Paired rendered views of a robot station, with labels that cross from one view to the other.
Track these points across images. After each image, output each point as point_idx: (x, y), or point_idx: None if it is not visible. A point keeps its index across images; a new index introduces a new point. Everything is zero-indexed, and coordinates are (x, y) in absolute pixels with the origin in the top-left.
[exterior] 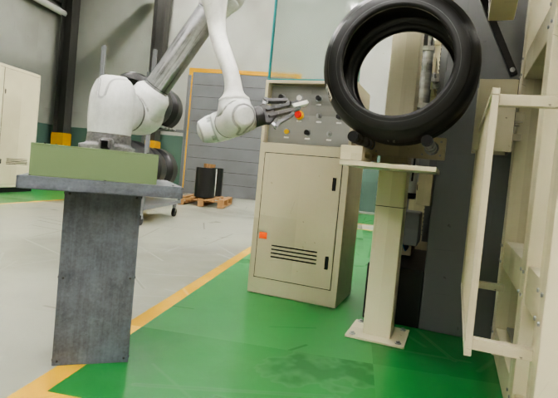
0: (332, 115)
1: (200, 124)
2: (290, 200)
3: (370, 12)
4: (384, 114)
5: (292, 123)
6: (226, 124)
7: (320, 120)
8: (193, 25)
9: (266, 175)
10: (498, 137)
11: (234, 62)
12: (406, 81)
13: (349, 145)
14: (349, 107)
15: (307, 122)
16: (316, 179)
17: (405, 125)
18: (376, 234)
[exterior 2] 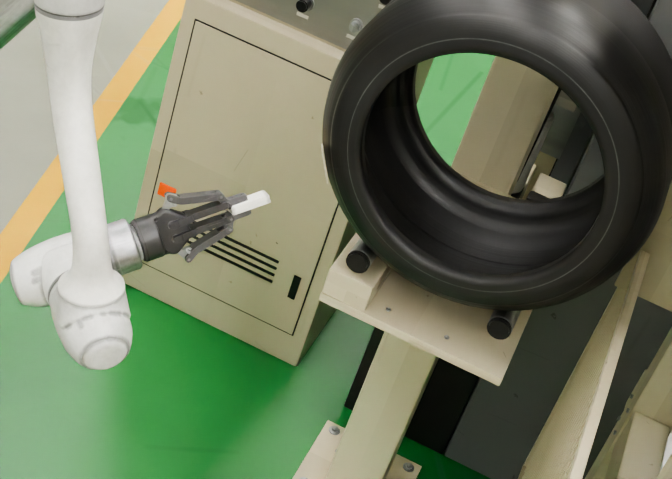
0: None
1: (17, 282)
2: (237, 144)
3: (452, 50)
4: (466, 127)
5: None
6: (68, 353)
7: None
8: None
9: (190, 72)
10: (671, 283)
11: (99, 214)
12: (532, 81)
13: (345, 276)
14: (359, 217)
15: None
16: (305, 123)
17: (463, 295)
18: (389, 341)
